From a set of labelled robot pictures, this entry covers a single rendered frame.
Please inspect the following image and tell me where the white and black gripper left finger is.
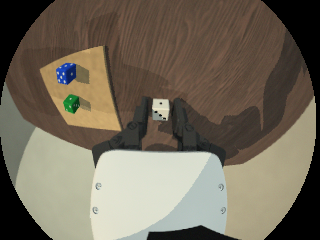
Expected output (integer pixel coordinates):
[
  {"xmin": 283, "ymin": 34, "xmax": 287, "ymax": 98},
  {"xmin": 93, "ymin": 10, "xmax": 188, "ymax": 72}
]
[{"xmin": 92, "ymin": 97, "xmax": 149, "ymax": 168}]

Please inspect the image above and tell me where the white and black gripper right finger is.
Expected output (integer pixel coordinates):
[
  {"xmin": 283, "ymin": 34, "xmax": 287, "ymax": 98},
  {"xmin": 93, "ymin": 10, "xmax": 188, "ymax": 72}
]
[{"xmin": 171, "ymin": 98, "xmax": 226, "ymax": 168}]

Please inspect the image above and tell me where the green die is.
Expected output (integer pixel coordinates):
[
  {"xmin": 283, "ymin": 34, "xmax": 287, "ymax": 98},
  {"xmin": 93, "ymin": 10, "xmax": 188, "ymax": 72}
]
[{"xmin": 63, "ymin": 94, "xmax": 80, "ymax": 114}]

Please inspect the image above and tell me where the tan mat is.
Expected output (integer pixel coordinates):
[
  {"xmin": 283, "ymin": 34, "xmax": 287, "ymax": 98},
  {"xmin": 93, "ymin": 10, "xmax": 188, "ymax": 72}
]
[{"xmin": 40, "ymin": 45, "xmax": 122, "ymax": 131}]

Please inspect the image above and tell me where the white die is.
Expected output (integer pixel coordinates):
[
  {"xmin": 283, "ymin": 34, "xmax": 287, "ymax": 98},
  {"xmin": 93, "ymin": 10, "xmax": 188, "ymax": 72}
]
[{"xmin": 152, "ymin": 99, "xmax": 170, "ymax": 121}]

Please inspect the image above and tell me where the blue die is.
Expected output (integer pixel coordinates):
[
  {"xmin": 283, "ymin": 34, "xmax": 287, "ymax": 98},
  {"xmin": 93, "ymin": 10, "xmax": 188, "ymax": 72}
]
[{"xmin": 56, "ymin": 63, "xmax": 76, "ymax": 85}]

